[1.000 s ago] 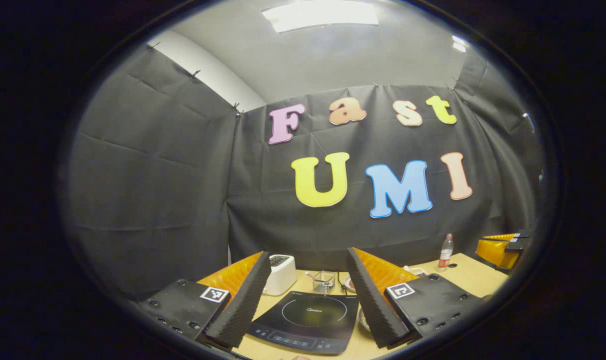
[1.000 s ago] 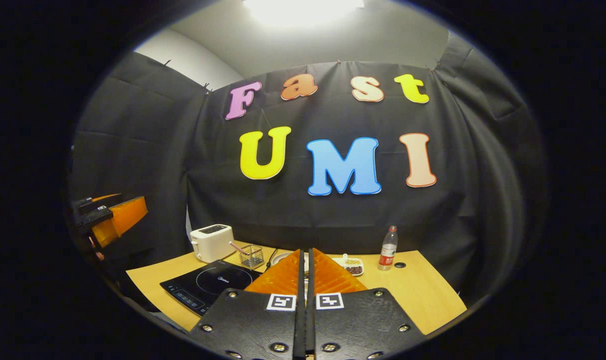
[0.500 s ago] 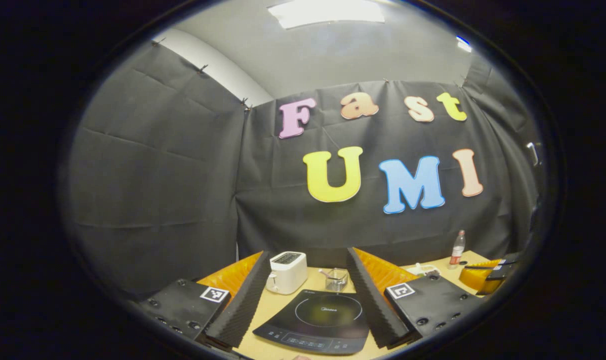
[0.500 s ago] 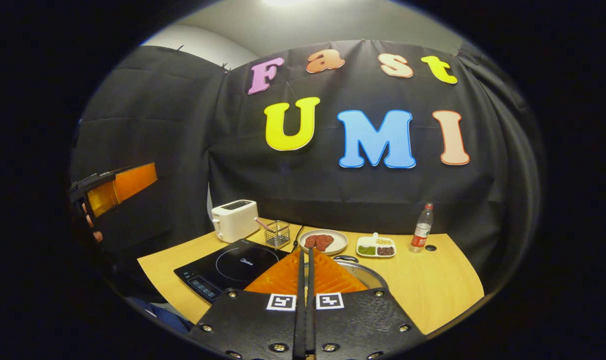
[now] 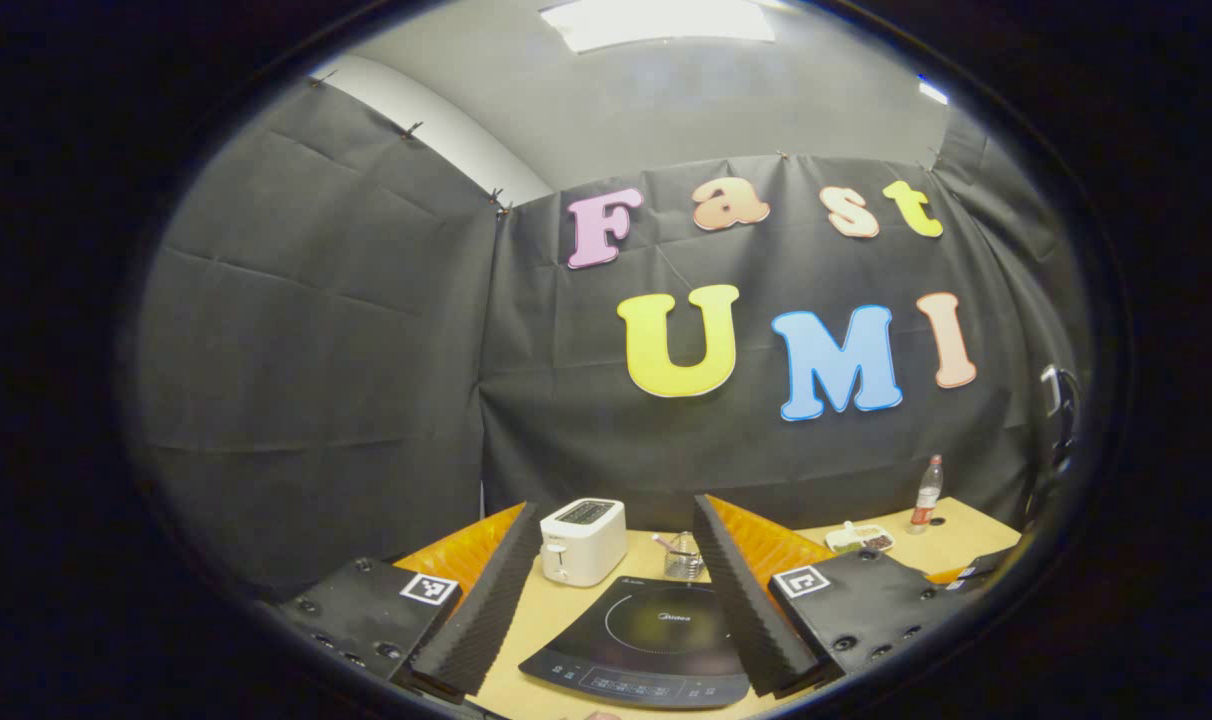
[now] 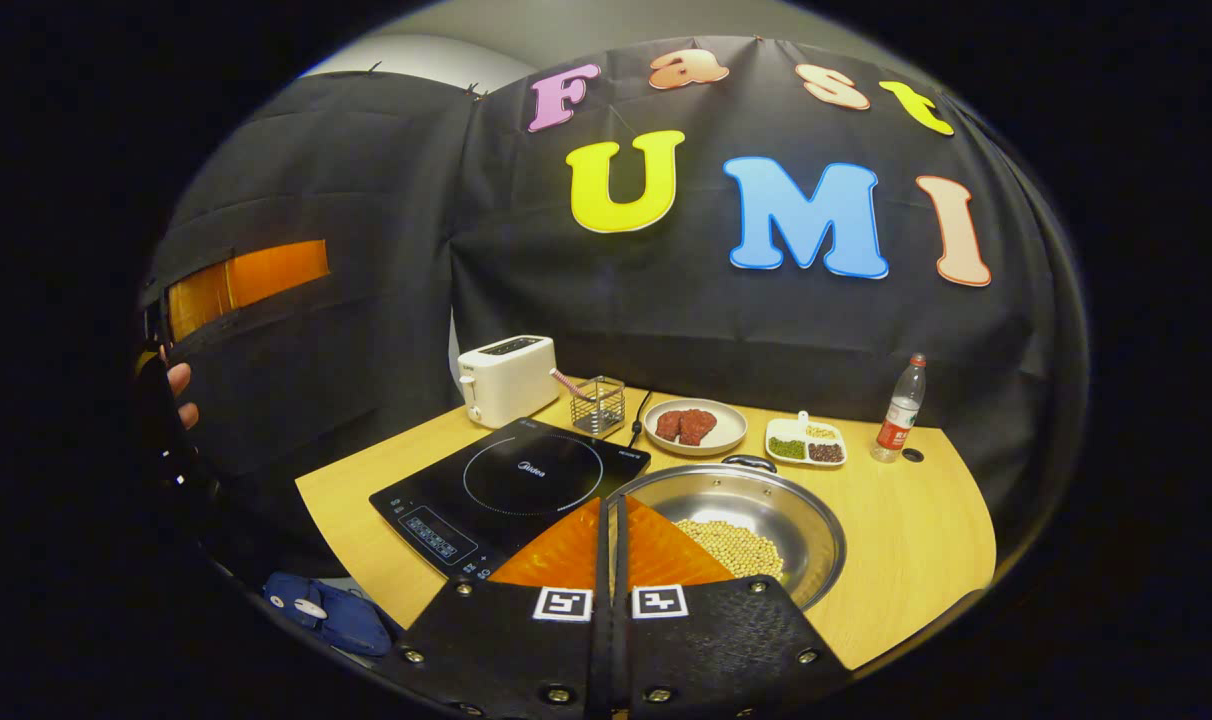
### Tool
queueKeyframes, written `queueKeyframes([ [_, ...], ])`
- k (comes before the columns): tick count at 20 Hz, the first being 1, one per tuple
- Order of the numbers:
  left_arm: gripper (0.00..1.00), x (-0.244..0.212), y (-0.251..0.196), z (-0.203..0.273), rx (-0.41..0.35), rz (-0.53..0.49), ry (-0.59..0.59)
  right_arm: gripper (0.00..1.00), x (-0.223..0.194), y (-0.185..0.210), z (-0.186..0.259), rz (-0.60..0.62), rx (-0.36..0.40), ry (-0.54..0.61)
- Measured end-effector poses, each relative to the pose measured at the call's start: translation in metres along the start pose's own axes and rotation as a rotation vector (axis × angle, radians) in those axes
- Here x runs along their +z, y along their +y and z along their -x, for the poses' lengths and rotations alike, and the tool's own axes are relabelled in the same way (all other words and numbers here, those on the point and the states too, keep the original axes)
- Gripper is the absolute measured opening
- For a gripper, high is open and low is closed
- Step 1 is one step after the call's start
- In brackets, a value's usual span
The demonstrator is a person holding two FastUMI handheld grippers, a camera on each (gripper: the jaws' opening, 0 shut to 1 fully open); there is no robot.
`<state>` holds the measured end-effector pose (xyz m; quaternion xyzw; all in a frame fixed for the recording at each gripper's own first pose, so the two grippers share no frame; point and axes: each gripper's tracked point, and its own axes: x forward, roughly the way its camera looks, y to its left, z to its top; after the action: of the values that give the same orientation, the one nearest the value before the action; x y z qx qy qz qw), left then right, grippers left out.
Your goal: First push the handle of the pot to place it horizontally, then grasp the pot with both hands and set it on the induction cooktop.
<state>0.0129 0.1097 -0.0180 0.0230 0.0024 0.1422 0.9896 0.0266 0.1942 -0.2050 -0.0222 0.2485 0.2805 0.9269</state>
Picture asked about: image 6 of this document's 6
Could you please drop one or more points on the clear plastic water bottle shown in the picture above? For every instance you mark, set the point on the clear plastic water bottle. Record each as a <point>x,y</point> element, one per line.
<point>898,415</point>

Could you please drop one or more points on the dark red beans portion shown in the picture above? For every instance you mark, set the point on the dark red beans portion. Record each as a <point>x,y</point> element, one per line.
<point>826,453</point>

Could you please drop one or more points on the green mung beans portion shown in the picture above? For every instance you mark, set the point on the green mung beans portion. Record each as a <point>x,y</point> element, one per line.
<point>786,449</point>

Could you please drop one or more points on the small yellow beans portion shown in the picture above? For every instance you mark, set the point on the small yellow beans portion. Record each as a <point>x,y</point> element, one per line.
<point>822,432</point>

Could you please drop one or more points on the stainless steel pot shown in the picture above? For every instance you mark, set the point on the stainless steel pot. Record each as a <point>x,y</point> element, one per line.
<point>766,500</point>

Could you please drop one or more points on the black induction cooktop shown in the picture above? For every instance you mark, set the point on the black induction cooktop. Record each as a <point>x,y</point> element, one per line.
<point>526,470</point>

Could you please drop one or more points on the white round plate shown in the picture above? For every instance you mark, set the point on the white round plate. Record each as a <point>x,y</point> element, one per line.
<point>731,430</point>

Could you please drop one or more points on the white toaster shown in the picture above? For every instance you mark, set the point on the white toaster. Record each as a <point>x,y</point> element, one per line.
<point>506,385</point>

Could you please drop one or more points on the pile of soybeans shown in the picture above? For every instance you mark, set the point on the pile of soybeans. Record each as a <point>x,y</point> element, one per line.
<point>736,550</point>

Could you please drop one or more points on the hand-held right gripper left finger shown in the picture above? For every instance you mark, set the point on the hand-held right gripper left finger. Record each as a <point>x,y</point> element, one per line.
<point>594,660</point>

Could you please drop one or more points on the pink striped straw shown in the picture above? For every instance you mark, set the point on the pink striped straw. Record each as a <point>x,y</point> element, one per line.
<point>566,382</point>

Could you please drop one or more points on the white divided dish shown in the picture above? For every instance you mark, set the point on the white divided dish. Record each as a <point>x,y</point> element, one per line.
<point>791,430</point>

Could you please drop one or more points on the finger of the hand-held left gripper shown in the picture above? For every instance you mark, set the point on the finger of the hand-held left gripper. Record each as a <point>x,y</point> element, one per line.
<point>266,270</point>

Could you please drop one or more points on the red meat slice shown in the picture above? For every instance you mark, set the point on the red meat slice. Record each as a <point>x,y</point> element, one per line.
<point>669,425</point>
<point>698,427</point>

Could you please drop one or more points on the blue shoe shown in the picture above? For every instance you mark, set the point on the blue shoe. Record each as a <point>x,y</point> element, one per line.
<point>336,615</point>

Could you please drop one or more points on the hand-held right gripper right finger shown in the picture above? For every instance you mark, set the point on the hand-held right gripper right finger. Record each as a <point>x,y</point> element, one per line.
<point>622,660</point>

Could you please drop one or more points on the black backdrop cloth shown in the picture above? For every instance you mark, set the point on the black backdrop cloth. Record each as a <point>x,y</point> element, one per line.
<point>716,320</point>

